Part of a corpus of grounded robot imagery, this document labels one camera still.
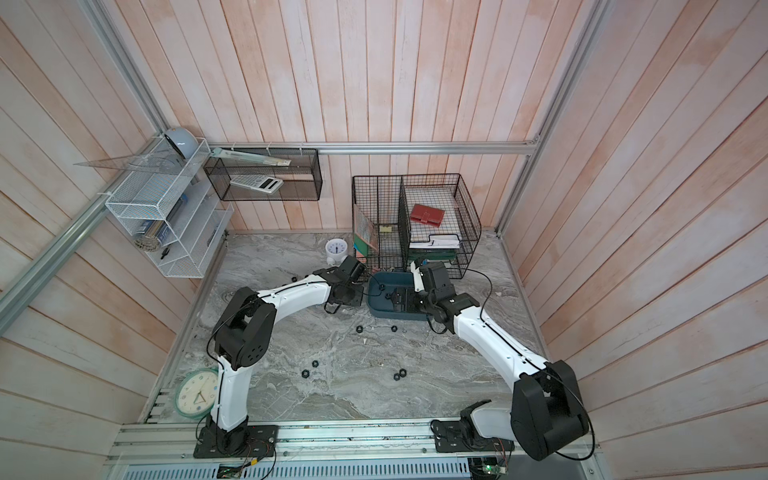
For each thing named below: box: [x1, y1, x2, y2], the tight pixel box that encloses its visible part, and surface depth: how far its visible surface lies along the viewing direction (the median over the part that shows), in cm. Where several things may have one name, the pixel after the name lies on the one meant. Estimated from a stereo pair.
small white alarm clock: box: [325, 238, 348, 266], surface depth 113 cm
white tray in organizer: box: [409, 234, 460, 249], surface depth 95 cm
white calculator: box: [230, 175, 284, 194], surface depth 100 cm
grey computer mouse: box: [165, 127, 199, 159], surface depth 85 cm
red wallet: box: [410, 204, 445, 228], surface depth 95 cm
